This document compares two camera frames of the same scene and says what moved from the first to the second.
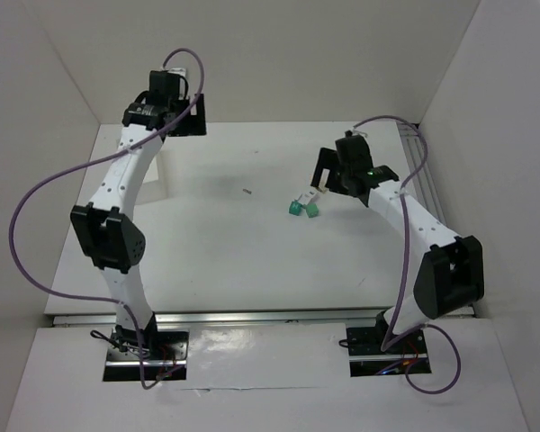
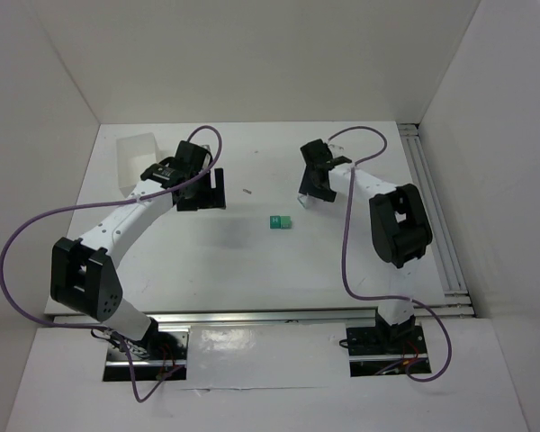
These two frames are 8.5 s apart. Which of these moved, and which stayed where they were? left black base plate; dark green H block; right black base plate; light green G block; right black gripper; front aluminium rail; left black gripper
Moved: left black gripper; right black gripper; dark green H block; light green G block
Stayed: right black base plate; left black base plate; front aluminium rail
